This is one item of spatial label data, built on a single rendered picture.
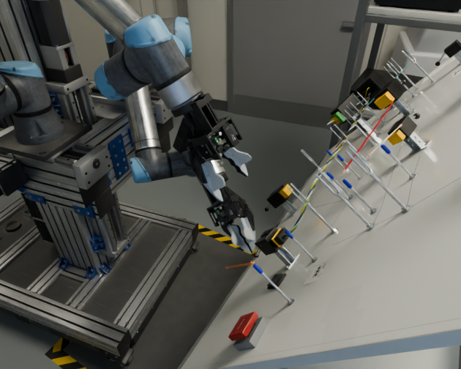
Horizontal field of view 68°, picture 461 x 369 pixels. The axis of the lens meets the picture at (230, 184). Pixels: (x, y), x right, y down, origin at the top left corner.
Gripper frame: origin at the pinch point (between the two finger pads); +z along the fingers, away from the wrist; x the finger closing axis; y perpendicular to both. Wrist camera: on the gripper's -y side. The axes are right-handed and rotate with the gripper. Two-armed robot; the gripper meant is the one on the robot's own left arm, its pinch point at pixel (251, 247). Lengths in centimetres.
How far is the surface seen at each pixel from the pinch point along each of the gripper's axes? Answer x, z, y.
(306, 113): 30, -87, -280
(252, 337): 2.1, 12.8, 27.9
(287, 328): 9.2, 12.9, 29.8
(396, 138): 41.8, -7.2, 7.5
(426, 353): 25, 46, -17
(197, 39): -30, -208, -245
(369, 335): 22, 13, 43
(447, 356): 30, 49, -18
